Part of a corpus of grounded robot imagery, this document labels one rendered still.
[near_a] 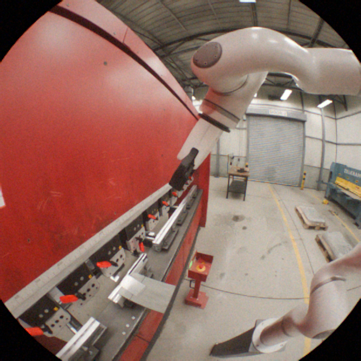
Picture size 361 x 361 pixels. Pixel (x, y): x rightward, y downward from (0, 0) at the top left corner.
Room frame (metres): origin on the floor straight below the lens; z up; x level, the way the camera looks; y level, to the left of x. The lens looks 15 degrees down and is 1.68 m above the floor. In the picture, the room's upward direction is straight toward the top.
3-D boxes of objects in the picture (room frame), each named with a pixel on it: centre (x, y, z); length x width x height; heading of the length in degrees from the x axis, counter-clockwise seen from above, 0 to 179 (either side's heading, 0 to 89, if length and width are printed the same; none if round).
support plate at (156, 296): (0.34, 0.18, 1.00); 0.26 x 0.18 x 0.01; 73
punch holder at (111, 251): (0.35, 0.32, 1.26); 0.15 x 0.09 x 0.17; 163
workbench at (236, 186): (4.61, -2.25, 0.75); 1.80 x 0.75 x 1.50; 152
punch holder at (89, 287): (0.16, 0.38, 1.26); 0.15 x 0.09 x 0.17; 163
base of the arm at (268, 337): (-0.01, -0.39, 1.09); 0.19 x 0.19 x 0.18
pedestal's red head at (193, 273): (0.72, -0.17, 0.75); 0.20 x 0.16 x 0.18; 156
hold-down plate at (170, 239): (0.94, 0.09, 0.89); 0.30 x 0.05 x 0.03; 163
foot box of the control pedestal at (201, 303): (0.71, -0.20, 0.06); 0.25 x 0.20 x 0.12; 66
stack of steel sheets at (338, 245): (0.53, -3.11, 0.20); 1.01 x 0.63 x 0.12; 155
